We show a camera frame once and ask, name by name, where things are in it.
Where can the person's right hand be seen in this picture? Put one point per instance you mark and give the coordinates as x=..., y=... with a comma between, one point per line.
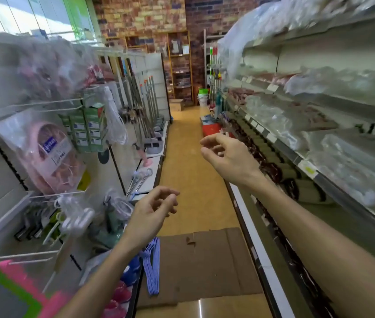
x=232, y=160

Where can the person's left hand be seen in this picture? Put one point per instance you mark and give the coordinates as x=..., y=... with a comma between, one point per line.
x=147, y=218

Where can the periwinkle blue hanger bundle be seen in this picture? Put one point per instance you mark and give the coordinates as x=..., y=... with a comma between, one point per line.
x=152, y=268

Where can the grey store shelf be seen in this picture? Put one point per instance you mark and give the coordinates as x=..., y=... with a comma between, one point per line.
x=339, y=105

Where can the person's left forearm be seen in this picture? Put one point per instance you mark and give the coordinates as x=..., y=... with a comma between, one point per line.
x=98, y=284

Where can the person's right forearm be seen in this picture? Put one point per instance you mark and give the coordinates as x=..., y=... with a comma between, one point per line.
x=333, y=251

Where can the clear toilet brush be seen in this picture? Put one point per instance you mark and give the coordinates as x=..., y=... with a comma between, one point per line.
x=148, y=173
x=134, y=180

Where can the row of brown wrapped packets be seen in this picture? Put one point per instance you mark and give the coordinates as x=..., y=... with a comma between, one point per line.
x=273, y=170

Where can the green plastic wrapped roll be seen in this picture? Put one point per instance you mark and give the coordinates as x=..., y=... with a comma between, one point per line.
x=106, y=231

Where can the blue printed bag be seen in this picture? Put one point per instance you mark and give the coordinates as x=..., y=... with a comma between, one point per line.
x=131, y=271

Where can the pink plunger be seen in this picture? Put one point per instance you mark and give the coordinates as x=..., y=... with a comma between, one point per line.
x=142, y=155

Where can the white bucket stack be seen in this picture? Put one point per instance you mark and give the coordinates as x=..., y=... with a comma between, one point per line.
x=203, y=99

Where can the pile of maroon packets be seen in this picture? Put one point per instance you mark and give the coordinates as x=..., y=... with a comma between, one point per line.
x=242, y=93

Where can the white plastic bag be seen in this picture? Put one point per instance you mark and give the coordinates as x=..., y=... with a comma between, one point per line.
x=95, y=264

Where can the white plastic hanging items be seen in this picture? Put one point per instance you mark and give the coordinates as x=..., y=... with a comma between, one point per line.
x=75, y=218

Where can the flattened brown cardboard box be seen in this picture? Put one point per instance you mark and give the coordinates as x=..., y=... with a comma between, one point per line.
x=207, y=261

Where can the yellow red hanging tag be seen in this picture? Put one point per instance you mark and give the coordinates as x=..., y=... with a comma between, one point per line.
x=84, y=180

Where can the dark grey round disc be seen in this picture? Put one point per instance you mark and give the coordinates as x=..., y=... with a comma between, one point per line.
x=103, y=157

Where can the row of grey dustpan sets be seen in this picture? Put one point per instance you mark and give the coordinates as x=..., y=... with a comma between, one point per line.
x=151, y=142

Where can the small brown cardboard box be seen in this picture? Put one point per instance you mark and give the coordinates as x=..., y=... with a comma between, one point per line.
x=176, y=105

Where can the pink printed bag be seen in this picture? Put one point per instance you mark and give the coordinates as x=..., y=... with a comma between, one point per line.
x=118, y=298

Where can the hanging clear plastic bag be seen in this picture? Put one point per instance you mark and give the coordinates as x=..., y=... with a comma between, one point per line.
x=116, y=122

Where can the clear plastic wrapped goods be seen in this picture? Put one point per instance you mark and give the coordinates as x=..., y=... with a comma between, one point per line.
x=349, y=162

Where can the plastic wrapped pink toilet seat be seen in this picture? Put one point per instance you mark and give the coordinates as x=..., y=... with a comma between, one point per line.
x=42, y=152

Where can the pile of white plastic bags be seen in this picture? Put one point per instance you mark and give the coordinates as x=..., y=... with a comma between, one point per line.
x=257, y=26

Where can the green and pink hanging goods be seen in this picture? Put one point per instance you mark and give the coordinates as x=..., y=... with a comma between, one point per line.
x=15, y=281

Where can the red hanging packaged goods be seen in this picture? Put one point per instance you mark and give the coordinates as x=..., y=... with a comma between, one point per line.
x=58, y=66

